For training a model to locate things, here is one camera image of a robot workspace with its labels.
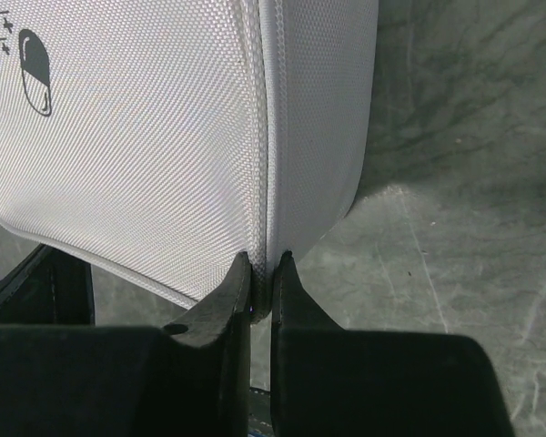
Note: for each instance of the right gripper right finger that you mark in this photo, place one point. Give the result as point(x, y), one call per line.
point(329, 381)

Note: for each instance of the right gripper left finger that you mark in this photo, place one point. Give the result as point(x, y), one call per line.
point(188, 378)

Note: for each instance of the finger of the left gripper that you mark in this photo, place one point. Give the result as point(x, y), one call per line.
point(48, 287)

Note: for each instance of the white medicine kit case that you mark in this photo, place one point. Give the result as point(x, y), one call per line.
point(159, 139)

